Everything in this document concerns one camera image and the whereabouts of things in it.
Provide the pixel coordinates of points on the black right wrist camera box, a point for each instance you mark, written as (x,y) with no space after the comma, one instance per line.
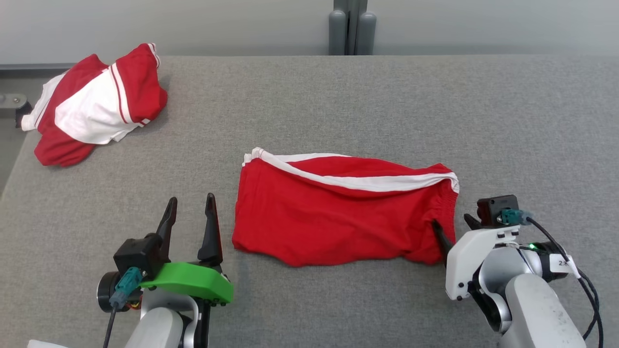
(495,208)

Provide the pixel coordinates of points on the red white numbered jersey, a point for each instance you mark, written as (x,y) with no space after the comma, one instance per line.
(92,106)

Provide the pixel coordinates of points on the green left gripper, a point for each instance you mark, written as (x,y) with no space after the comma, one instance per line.
(193,285)

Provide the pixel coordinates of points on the grey wall baseboard rail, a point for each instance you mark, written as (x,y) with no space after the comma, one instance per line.
(34,67)

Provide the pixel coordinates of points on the grey partition post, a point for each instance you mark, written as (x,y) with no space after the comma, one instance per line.
(352,24)

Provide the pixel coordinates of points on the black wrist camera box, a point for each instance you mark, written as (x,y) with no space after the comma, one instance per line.
(135,256)
(495,208)

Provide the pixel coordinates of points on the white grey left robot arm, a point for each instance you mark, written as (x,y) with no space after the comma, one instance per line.
(159,324)

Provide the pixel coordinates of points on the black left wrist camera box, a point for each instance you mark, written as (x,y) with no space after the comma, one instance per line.
(135,256)

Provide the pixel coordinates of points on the red shorts with white stripe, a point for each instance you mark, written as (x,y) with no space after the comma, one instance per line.
(329,217)

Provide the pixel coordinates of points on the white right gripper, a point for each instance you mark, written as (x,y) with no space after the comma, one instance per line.
(464,261)

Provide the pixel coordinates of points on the black metal caster wheel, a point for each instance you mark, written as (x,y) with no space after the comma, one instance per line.
(14,104)

